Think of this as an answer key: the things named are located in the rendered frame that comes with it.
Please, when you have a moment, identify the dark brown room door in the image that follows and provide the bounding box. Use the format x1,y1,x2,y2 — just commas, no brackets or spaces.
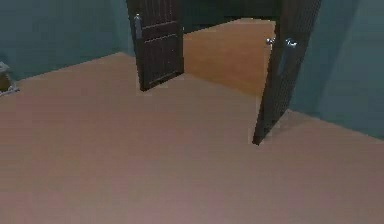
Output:
125,0,185,92
252,0,323,146

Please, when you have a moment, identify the grey and brown furniture piece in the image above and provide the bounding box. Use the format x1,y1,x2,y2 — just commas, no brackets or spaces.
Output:
0,61,20,98

